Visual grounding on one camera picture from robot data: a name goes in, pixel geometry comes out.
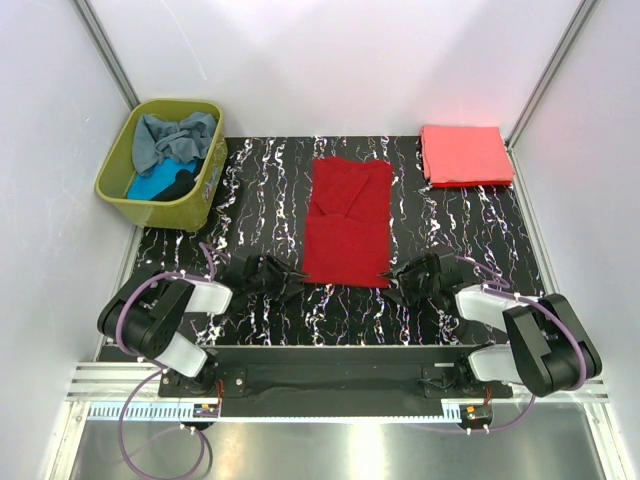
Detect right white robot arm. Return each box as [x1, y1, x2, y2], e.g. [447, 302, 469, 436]
[382, 245, 603, 397]

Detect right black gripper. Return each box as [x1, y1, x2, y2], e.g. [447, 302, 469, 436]
[379, 256, 440, 308]

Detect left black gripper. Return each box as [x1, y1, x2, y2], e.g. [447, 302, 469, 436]
[244, 253, 308, 303]

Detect grey t shirt in bin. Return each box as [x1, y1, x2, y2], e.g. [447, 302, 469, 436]
[132, 112, 217, 177]

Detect olive green plastic bin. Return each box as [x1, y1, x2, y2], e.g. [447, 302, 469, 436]
[95, 99, 228, 232]

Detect blue t shirt in bin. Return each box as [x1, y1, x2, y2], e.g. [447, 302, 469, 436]
[126, 159, 191, 201]

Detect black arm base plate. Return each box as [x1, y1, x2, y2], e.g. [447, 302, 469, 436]
[159, 346, 513, 421]

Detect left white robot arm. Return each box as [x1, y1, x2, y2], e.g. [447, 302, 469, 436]
[97, 254, 308, 396]

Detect folded coral t shirt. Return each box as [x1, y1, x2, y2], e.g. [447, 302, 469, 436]
[421, 125, 514, 183]

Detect black t shirt in bin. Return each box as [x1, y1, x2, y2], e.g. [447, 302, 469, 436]
[152, 169, 196, 202]

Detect slotted white cable duct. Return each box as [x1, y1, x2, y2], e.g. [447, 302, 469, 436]
[88, 401, 219, 422]

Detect red t shirt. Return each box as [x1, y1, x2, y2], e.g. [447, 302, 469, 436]
[302, 157, 393, 288]

